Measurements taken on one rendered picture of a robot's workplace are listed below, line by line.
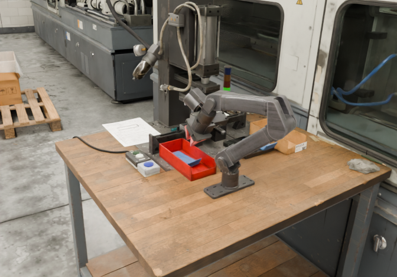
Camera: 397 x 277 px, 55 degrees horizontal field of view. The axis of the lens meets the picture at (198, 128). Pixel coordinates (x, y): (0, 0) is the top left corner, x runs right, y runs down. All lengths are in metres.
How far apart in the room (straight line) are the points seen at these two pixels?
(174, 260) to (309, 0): 1.45
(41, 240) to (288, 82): 1.84
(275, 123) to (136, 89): 3.84
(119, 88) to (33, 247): 2.65
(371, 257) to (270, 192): 0.79
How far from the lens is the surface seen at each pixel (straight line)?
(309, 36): 2.08
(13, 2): 10.69
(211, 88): 1.67
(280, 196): 1.44
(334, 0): 1.92
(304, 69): 2.12
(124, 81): 4.86
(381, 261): 2.07
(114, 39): 4.72
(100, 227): 2.77
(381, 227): 1.99
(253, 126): 1.86
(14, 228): 2.93
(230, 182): 1.41
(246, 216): 1.31
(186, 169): 1.48
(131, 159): 1.59
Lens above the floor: 1.66
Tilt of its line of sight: 23 degrees down
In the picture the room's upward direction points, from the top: 2 degrees clockwise
